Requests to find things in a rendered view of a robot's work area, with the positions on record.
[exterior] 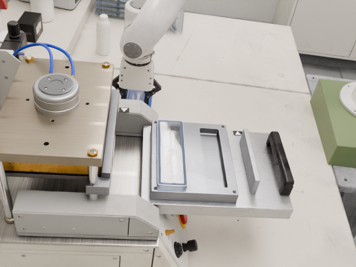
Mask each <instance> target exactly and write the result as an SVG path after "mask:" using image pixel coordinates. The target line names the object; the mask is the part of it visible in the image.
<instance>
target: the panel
mask: <svg viewBox="0 0 356 267"><path fill-rule="evenodd" d="M159 237H160V239H161V240H162V242H163V243H164V245H165V247H166V248H167V250H168V251H169V253H170V254H171V256H172V258H173V259H174V261H175V262H176V264H177V265H178V267H189V261H188V251H186V252H183V254H182V256H178V254H177V251H176V243H178V242H179V243H180V244H181V246H182V243H187V236H186V224H182V222H181V218H180V215H175V216H174V217H173V218H172V219H168V218H167V217H166V215H165V214H159ZM182 251H183V249H182Z"/></svg>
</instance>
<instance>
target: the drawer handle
mask: <svg viewBox="0 0 356 267"><path fill-rule="evenodd" d="M266 145H267V146H269V147H271V149H272V152H273V156H274V160H275V163H276V166H277V170H278V173H279V177H280V181H281V184H282V186H281V188H280V190H279V191H280V194H281V195H290V194H291V191H292V189H293V185H294V179H293V176H292V172H291V169H290V166H289V163H288V160H287V157H286V153H285V151H284V147H283V144H282V141H281V138H280V135H279V133H278V132H277V131H272V132H270V134H269V136H268V139H267V141H266Z"/></svg>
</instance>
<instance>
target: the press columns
mask: <svg viewBox="0 0 356 267"><path fill-rule="evenodd" d="M88 181H89V183H90V184H92V185H94V184H97V183H98V167H97V166H88ZM0 194H1V198H2V203H3V206H4V210H5V215H4V220H5V221H6V222H7V223H13V222H14V218H13V214H12V210H13V202H12V198H11V193H10V188H9V185H8V181H7V176H6V172H5V167H4V163H3V162H0ZM98 198H99V195H98V194H89V199H90V200H91V201H96V200H97V199H98Z"/></svg>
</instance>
